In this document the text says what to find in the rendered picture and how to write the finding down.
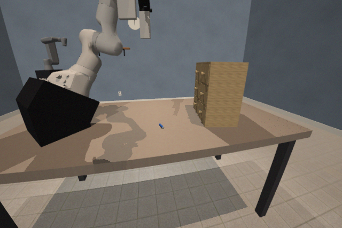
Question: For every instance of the small wooden chest of drawers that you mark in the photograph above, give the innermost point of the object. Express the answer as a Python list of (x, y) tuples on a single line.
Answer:
[(225, 93)]

